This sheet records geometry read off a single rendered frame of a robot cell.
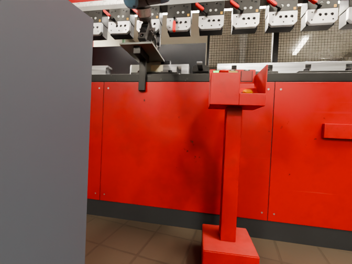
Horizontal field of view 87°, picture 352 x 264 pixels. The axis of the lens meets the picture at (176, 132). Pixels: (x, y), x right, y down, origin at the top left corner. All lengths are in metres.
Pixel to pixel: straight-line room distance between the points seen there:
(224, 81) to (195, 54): 1.12
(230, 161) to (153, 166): 0.50
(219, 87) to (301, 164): 0.64
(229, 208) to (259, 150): 0.39
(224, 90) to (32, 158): 0.61
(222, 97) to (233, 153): 0.23
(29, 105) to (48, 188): 0.13
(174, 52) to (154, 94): 0.83
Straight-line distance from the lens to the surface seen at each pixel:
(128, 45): 1.11
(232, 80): 0.75
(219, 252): 0.83
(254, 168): 1.09
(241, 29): 1.33
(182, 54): 1.85
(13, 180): 0.34
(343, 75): 1.26
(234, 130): 0.78
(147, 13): 1.22
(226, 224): 0.86
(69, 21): 0.42
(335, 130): 1.19
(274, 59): 2.12
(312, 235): 1.29
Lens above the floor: 0.56
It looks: 1 degrees down
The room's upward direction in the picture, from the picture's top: 3 degrees clockwise
